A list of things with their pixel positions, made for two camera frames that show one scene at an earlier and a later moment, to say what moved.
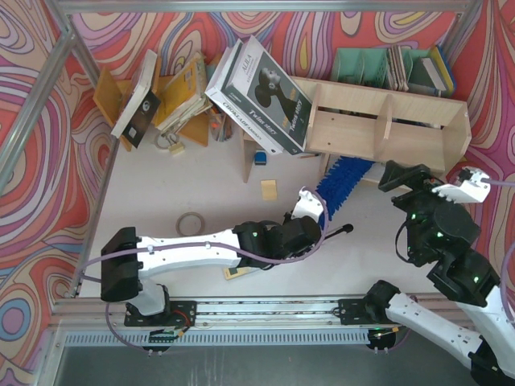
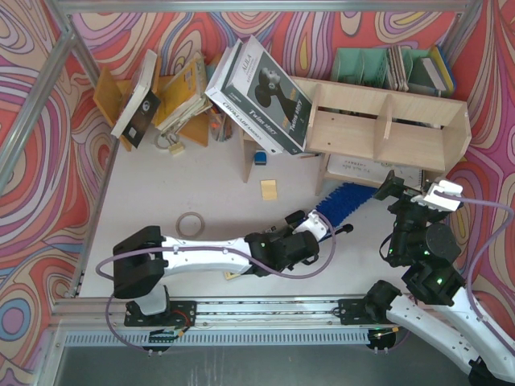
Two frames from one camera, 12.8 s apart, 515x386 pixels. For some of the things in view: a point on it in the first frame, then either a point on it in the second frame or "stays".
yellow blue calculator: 238,272 stays
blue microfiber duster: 341,176 to 341,203
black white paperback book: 141,105 stays
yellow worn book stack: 186,95 stays
